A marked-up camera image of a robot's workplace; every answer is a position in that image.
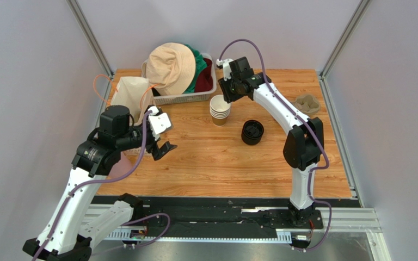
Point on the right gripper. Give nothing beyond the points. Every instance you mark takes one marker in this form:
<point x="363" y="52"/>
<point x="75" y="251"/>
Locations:
<point x="228" y="90"/>

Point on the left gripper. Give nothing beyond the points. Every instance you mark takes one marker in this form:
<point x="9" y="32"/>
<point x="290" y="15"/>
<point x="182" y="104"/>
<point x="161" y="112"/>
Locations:
<point x="158" y="153"/>

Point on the white paper bag orange handles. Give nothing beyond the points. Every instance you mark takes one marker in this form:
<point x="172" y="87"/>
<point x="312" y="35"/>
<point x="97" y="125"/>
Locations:
<point x="129" y="97"/>

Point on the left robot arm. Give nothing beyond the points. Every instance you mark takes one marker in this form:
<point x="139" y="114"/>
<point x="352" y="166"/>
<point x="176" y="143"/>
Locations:
<point x="66" y="237"/>

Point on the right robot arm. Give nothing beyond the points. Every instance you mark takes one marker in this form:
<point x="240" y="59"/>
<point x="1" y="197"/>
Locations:
<point x="304" y="144"/>

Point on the stack of paper cups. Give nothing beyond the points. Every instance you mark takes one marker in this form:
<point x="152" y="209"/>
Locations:
<point x="219" y="110"/>

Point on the pink plastic cup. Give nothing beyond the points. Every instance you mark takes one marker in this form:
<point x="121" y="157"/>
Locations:
<point x="121" y="167"/>

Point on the dark red cloth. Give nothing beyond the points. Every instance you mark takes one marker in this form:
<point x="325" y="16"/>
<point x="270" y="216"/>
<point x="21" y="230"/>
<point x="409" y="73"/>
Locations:
<point x="204" y="81"/>

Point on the white plastic basket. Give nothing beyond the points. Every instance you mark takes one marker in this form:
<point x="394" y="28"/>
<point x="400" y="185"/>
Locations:
<point x="184" y="98"/>

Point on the green cloth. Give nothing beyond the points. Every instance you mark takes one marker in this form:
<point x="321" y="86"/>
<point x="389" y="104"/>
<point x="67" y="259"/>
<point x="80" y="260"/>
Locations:
<point x="200" y="65"/>

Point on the stack of black lids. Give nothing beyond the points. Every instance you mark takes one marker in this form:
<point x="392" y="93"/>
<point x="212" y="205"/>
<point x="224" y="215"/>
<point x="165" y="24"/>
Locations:
<point x="252" y="132"/>

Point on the beige bucket hat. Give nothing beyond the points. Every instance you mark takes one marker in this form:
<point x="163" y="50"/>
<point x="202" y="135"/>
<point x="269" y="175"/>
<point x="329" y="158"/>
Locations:
<point x="170" y="68"/>

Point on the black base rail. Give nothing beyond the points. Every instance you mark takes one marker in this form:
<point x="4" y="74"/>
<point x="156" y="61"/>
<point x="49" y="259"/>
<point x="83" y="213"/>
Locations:
<point x="226" y="217"/>

